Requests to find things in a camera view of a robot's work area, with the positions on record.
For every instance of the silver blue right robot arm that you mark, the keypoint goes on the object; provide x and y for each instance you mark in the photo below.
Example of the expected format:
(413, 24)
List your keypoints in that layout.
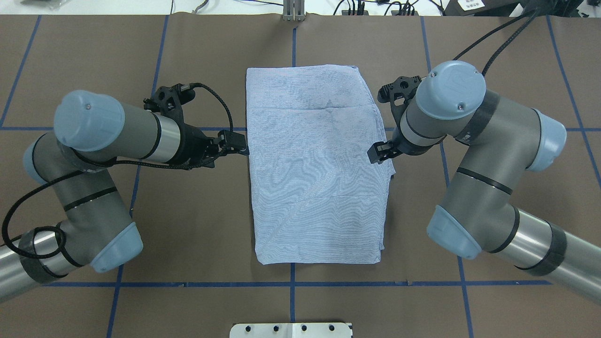
(504, 139)

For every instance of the light blue striped shirt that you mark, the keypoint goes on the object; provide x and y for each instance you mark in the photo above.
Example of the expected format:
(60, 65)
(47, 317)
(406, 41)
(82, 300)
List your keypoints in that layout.
(315, 195)

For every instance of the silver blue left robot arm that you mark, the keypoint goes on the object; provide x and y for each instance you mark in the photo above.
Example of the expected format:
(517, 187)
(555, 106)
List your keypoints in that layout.
(92, 133)

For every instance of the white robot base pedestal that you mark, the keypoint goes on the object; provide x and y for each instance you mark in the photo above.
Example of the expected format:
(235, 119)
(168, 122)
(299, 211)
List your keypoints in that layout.
(292, 330)

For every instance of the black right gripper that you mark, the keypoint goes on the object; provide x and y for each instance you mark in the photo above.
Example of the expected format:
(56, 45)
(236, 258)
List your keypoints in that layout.
(407, 148)

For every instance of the aluminium frame post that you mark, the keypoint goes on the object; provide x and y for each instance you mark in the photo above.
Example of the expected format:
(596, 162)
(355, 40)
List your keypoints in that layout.
(294, 11)

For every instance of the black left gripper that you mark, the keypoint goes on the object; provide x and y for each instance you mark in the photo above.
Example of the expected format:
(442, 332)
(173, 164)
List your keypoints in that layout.
(191, 143)

